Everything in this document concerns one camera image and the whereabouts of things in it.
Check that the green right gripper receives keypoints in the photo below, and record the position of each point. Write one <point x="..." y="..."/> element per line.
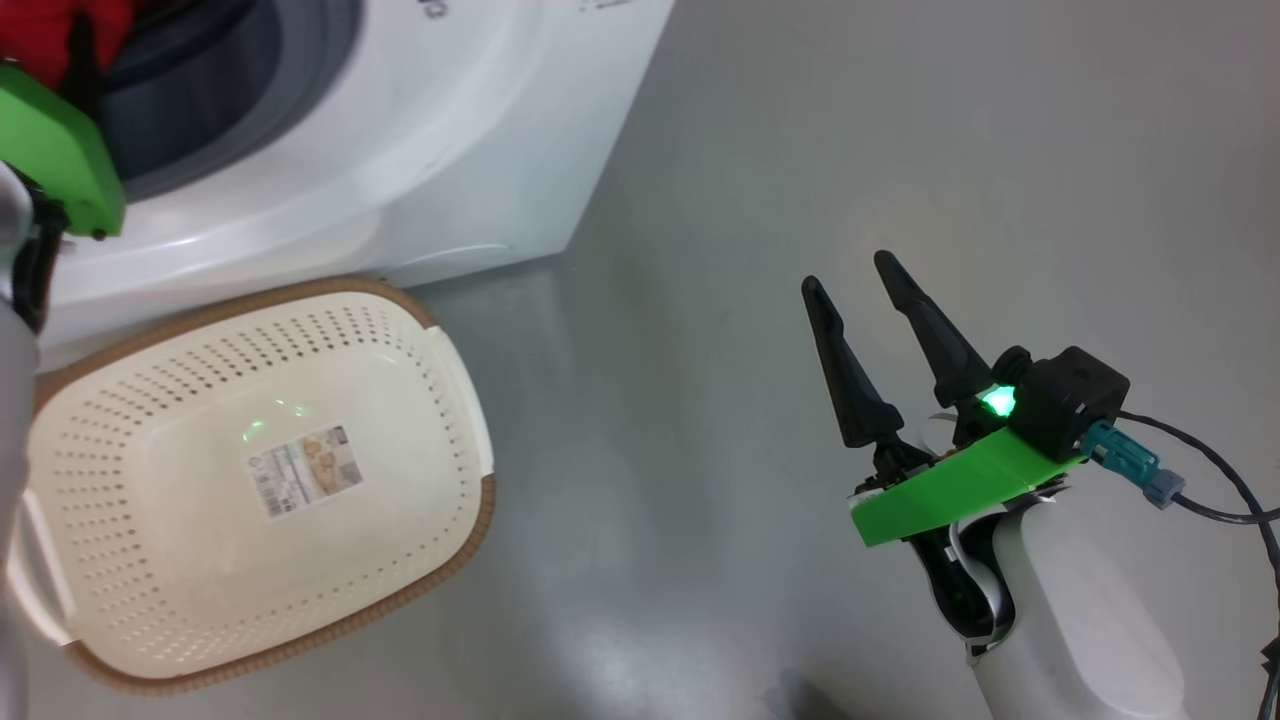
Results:
<point x="950" y="490"/>

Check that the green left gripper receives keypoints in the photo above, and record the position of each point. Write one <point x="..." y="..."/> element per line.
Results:
<point x="55" y="150"/>

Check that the red garment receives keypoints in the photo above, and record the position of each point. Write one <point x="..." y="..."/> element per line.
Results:
<point x="55" y="30"/>

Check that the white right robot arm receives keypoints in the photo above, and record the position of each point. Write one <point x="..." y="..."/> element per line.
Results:
<point x="1080" y="625"/>

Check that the white front-load washing machine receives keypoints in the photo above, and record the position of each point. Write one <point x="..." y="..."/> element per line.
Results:
<point x="450" y="150"/>

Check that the cream perforated laundry basket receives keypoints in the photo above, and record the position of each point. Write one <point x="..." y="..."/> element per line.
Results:
<point x="340" y="570"/>

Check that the round white filter cover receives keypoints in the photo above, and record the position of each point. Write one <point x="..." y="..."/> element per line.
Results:
<point x="462" y="262"/>

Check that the paper label sticker with barcode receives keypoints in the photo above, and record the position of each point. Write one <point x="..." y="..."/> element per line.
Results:
<point x="305" y="472"/>

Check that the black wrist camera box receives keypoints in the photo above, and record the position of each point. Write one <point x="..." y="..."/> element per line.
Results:
<point x="1075" y="395"/>

